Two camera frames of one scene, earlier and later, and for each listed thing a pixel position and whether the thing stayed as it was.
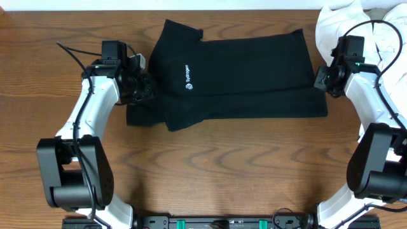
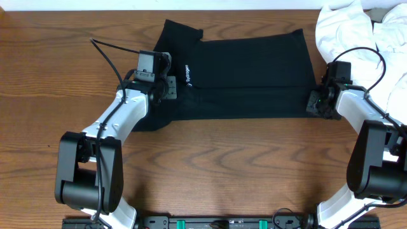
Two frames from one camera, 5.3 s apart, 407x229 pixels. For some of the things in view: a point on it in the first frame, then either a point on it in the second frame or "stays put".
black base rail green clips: x=229 y=222 stays put
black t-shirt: x=191 y=76 stays put
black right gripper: x=319 y=80 -> x=311 y=106
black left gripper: x=142 y=92 -> x=172 y=87
